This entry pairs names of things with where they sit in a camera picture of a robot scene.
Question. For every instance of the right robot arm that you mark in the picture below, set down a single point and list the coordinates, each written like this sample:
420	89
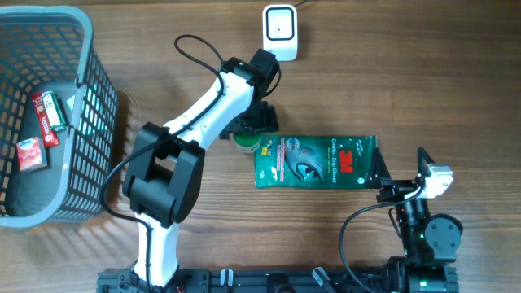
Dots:
430	242

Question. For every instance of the red Kleenex tissue pack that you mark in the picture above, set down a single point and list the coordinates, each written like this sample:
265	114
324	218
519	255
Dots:
31	155

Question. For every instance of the green lid jar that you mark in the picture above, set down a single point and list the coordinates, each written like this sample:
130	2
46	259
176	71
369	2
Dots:
247	143

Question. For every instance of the green white small box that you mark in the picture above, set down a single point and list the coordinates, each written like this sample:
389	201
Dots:
53	110

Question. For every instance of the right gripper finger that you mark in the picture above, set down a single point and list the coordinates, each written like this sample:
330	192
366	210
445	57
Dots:
378	176
423	161

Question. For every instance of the green 3M gloves package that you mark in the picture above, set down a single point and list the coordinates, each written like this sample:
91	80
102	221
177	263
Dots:
314	162

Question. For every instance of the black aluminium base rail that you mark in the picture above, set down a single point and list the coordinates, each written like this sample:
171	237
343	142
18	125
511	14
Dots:
376	279

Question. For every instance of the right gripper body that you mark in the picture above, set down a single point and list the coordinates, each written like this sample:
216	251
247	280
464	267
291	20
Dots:
396	189

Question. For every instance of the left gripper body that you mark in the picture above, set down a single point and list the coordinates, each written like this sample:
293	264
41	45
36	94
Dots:
262	120

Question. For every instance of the grey plastic mesh basket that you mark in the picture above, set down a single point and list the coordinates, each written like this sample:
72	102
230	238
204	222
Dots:
51	49

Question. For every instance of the white barcode scanner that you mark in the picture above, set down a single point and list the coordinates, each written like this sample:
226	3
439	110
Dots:
280	31

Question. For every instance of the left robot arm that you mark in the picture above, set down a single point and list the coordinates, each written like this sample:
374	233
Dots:
165	170

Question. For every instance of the red snack stick packet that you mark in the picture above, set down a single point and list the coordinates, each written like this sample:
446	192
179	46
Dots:
49	137

